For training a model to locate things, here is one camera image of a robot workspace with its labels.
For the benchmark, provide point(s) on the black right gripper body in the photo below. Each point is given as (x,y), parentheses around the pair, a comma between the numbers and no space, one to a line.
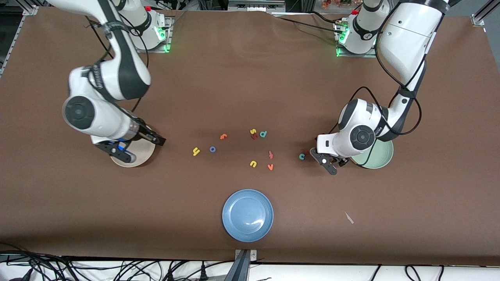
(147,134)

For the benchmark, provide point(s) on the yellow foam letter h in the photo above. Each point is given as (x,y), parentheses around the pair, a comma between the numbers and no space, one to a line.
(196,152)

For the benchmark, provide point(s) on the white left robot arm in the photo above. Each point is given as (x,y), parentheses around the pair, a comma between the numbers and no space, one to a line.
(406,39)

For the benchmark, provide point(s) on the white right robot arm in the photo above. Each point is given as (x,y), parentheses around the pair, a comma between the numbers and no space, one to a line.
(90,113)

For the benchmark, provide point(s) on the beige round plate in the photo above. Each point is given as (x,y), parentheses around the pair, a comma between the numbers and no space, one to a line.
(144,154)

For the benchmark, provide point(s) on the pale green round plate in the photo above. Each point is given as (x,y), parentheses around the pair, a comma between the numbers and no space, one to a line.
(381,156)

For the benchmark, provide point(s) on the small white paper scrap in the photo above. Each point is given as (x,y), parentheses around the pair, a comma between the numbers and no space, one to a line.
(349,217)

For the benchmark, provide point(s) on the blue round plate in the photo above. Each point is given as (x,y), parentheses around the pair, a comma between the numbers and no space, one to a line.
(247,215)

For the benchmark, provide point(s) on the black power plug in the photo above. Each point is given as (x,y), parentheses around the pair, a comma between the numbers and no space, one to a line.
(203,272)

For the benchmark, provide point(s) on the orange plant decoration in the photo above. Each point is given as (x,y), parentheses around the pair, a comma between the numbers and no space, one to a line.
(332,4)

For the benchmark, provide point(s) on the aluminium corner profile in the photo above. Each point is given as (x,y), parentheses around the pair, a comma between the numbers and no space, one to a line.
(478,18)
(31,10)

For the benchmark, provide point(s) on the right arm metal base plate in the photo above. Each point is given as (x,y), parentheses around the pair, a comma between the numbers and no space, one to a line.
(168,39)

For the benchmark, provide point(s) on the silver camera mount bracket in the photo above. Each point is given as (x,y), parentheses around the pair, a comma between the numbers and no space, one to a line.
(253,255)

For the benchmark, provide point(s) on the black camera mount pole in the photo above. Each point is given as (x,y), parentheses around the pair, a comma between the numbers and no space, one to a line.
(239,269)

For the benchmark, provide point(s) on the aluminium frame beam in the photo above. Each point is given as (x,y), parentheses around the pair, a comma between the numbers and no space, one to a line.
(254,6)

